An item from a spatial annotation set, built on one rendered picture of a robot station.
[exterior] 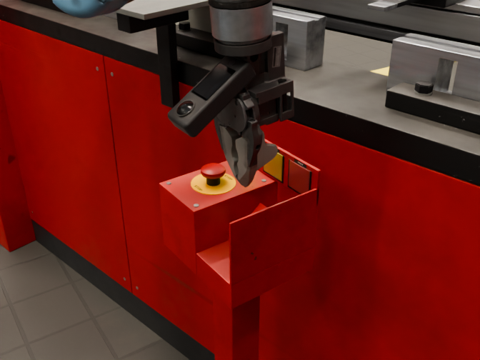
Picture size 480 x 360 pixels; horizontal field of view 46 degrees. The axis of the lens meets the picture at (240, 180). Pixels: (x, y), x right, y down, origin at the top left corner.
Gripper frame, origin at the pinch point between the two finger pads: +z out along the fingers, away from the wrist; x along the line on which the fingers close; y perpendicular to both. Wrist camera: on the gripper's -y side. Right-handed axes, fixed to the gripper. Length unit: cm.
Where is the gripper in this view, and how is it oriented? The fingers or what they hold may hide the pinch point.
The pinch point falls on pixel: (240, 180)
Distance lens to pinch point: 78.5
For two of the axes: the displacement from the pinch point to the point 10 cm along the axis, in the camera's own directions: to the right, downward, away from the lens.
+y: 8.1, -3.6, 4.7
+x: -5.9, -4.0, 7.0
